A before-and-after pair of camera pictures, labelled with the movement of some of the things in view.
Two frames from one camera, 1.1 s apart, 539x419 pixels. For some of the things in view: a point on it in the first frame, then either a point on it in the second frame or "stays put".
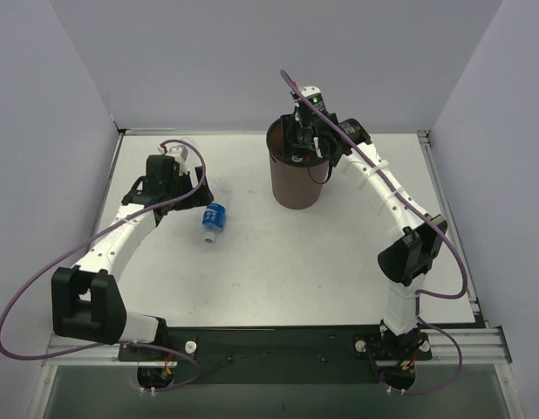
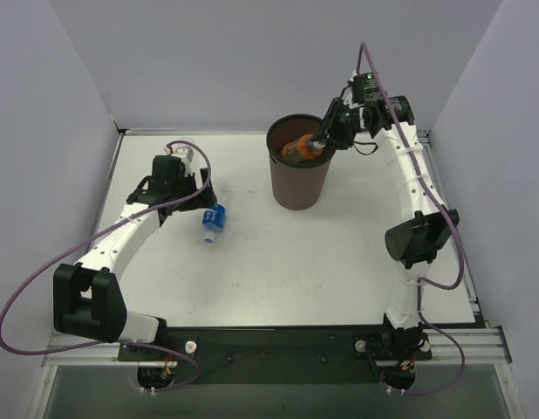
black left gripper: x=193 y=195 stays put
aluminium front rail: x=480 y=346 stays put
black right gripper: x=305 y=138 to x=336 y=120
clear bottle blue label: x=213 y=220 stays put
